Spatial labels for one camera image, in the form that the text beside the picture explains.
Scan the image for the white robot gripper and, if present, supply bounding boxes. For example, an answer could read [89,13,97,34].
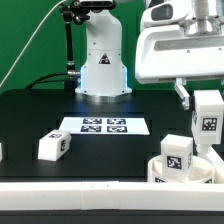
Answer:
[135,0,224,110]

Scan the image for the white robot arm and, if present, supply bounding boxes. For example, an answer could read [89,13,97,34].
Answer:
[71,0,224,109]

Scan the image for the white marker sheet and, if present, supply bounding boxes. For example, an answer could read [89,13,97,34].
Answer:
[59,117,150,135]

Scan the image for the white L-shaped fence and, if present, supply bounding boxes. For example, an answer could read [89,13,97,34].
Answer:
[0,150,224,211]

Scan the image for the white block at left edge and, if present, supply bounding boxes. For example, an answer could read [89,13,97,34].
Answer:
[0,143,3,162]

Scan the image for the black cable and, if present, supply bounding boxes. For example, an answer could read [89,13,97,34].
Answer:
[25,72,70,90]

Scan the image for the white cable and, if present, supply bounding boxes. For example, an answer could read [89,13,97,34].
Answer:
[0,0,68,88]

